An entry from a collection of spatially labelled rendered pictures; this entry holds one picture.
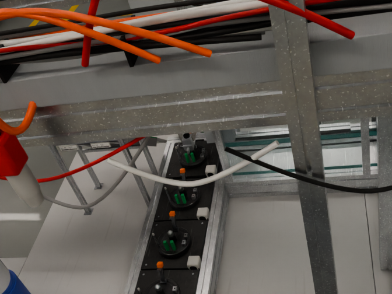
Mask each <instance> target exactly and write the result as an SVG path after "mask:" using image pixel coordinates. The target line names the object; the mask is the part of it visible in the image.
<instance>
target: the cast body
mask: <svg viewBox="0 0 392 294"><path fill-rule="evenodd" d="M191 136H192V134H189V133H185V134H183V137H182V140H181V141H182V143H183V148H184V150H185V151H187V153H190V150H194V145H195V141H193V139H192V137H191Z"/></svg>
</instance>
